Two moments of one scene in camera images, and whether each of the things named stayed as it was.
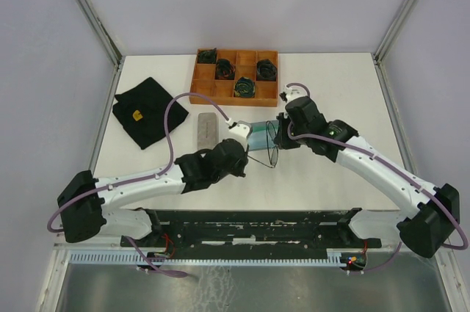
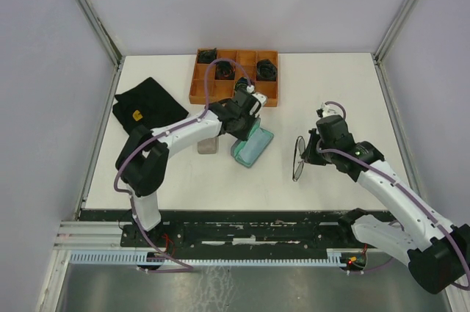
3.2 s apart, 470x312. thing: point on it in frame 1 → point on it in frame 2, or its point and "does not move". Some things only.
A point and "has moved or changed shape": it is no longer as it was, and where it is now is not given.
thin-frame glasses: x=272 y=144 → x=302 y=144
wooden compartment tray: x=234 y=77 does not move
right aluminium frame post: x=399 y=21 does not move
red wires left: x=167 y=239 does not move
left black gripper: x=239 y=171 → x=243 y=135
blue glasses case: x=263 y=134 has moved or changed shape
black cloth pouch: x=142 y=109 does not move
